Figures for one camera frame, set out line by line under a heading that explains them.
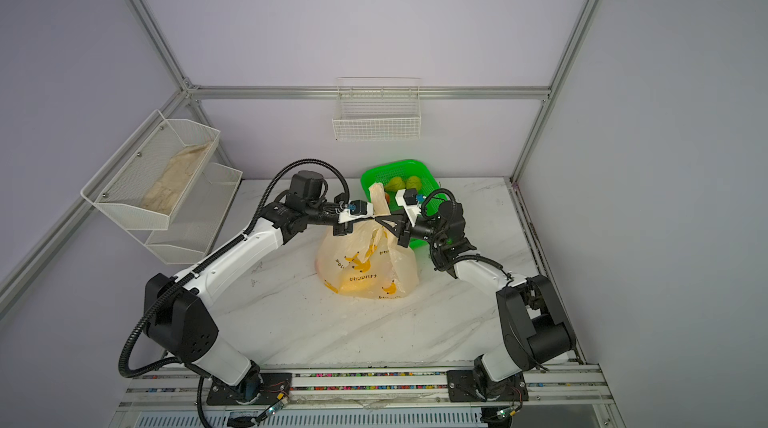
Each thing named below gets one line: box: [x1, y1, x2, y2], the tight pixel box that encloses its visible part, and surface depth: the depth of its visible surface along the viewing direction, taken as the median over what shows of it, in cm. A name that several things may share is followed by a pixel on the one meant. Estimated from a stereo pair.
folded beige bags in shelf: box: [140, 142, 212, 215], surface depth 81 cm
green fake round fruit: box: [406, 176, 422, 190], surface depth 116 cm
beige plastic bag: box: [316, 182, 419, 300], surface depth 82 cm
